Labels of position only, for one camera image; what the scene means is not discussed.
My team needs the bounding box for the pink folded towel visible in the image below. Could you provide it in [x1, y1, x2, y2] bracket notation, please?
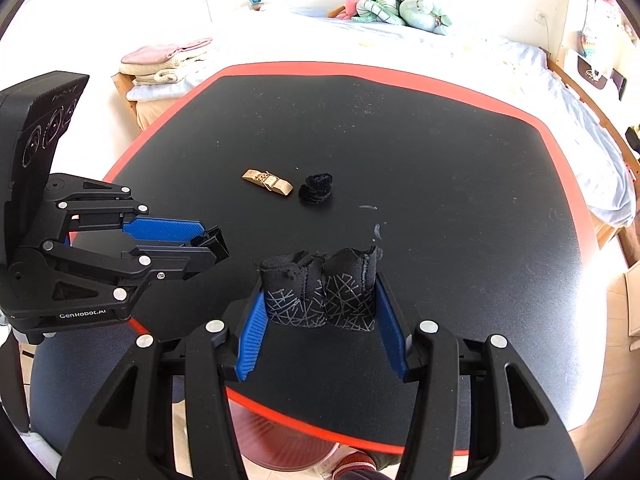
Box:
[121, 37, 214, 64]

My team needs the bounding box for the pink plastic basin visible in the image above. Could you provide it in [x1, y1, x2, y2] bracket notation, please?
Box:
[229, 401, 347, 474]

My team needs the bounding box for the cream folded towel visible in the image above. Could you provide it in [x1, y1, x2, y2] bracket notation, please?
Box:
[134, 71, 202, 87]
[119, 56, 212, 77]

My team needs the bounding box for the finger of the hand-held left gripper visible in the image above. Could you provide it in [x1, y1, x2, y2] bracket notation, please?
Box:
[44, 172, 222, 243]
[14, 241, 219, 307]

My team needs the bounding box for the green striped plush doll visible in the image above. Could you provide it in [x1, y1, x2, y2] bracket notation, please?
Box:
[352, 0, 402, 25]

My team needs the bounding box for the white bag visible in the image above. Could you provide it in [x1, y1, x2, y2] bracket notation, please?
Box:
[574, 51, 610, 92]

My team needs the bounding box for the teal plush bear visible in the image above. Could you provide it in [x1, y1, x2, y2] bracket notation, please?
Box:
[399, 0, 454, 37]

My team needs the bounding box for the black patterned sock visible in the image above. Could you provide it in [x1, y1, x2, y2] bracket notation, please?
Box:
[257, 245, 384, 334]

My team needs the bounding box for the person's right leg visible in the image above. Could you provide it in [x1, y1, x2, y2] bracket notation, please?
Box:
[316, 449, 401, 480]

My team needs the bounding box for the black table red edge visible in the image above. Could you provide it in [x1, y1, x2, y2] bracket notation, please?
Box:
[126, 7, 637, 229]

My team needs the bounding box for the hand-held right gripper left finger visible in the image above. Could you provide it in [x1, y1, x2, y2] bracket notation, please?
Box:
[55, 285, 274, 480]

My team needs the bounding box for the tan strap with buckle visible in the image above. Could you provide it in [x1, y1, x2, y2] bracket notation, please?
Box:
[241, 168, 295, 199]

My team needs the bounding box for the small black plastic piece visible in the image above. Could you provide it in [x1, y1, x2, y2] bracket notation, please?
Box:
[192, 226, 231, 264]

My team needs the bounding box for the small black cloth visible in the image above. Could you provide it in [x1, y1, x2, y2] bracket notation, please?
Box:
[298, 172, 336, 205]

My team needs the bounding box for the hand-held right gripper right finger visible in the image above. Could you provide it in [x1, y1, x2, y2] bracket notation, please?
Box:
[374, 272, 587, 480]

